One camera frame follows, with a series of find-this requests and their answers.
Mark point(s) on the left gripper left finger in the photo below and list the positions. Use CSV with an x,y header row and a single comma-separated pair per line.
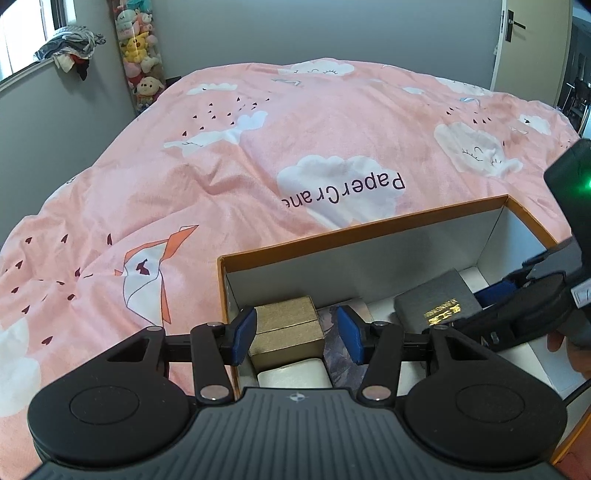
x,y
213,346

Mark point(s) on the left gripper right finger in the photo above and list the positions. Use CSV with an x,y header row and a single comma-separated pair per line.
x,y
379,345

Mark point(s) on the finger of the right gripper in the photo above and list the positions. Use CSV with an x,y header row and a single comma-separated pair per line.
x,y
528,313
502,289

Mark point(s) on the orange cardboard storage box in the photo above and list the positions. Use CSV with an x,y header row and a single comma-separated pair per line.
x,y
462,411

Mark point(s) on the dark grey gift box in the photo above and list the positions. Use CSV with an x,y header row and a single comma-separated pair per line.
x,y
440,300

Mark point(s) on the white glasses case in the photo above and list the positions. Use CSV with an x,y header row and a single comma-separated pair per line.
x,y
304,374

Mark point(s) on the pile of clothes on sill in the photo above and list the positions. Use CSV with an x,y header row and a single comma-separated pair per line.
x,y
71,47

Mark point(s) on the beige door with handle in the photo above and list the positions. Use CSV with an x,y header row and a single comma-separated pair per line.
x,y
533,49

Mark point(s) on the illustrated card box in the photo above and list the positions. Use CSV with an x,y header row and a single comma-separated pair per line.
x,y
343,372

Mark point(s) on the person's right hand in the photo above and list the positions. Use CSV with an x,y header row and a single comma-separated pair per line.
x,y
569,365

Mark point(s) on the pink cloud print duvet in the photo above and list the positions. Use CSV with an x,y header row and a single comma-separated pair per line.
x,y
234,158

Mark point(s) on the gold cardboard gift box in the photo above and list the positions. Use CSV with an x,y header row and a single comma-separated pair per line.
x,y
286,332

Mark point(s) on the tube of plush toys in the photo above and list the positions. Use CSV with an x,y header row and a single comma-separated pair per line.
x,y
138,46

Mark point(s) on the window with dark frame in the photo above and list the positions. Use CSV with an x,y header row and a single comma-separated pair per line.
x,y
25,26

